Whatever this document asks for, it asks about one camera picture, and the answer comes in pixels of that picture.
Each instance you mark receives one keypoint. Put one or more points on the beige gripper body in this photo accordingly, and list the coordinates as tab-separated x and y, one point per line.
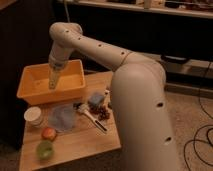
54	76

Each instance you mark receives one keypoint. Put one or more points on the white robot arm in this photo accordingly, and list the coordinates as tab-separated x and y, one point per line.
137	98

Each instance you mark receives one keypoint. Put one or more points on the white plastic cup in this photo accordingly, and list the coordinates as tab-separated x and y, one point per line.
33	115

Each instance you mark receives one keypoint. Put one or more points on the green plastic cup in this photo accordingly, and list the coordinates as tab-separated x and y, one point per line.
44	150

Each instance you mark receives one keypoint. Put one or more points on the yellow plastic bin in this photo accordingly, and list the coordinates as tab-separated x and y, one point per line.
39	86

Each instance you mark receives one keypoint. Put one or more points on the grey blue cloth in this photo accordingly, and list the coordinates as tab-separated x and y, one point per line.
62	118

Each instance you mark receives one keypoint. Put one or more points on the small white bottle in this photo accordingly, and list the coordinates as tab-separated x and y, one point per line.
106	93

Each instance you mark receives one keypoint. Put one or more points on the dark grapes bunch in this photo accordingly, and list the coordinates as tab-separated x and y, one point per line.
101	112

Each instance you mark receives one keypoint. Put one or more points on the wooden table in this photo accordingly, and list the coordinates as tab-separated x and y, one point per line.
82	141

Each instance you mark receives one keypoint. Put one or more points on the red apple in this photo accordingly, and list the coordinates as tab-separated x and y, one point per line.
49	133

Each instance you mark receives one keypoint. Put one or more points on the white handled brush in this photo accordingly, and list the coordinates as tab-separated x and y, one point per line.
84	109

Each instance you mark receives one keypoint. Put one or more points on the long metal rail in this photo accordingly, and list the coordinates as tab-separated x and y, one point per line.
190	68

